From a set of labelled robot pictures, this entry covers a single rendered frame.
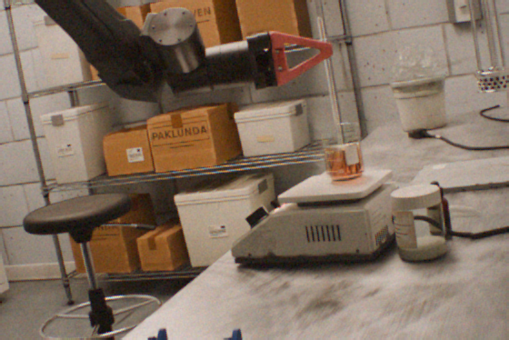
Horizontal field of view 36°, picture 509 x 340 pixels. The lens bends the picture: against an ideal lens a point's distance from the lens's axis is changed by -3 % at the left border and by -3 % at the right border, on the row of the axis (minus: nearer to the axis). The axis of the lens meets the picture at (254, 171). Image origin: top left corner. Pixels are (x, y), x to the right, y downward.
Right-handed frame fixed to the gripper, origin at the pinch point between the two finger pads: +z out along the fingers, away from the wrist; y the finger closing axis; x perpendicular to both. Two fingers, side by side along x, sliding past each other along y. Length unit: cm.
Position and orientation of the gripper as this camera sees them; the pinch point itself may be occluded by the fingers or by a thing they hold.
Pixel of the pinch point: (325, 50)
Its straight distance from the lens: 100.5
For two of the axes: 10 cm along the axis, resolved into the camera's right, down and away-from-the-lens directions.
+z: 9.8, -1.6, -0.9
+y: 0.7, -1.8, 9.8
